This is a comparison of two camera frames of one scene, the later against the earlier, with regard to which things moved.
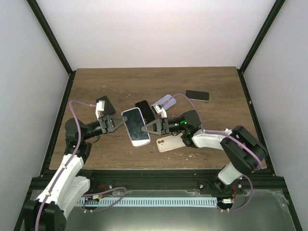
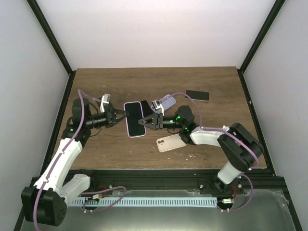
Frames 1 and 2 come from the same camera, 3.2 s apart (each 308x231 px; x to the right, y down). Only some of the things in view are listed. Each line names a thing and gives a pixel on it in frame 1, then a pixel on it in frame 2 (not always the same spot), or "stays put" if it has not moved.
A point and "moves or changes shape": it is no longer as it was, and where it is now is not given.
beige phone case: [166, 143] stays put
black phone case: [146, 111] stays put
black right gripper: [161, 126] -> [157, 118]
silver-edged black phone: [198, 95] stays put
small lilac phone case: [166, 101] stays put
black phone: [147, 114] -> [135, 113]
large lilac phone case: [138, 136] moves or changes shape
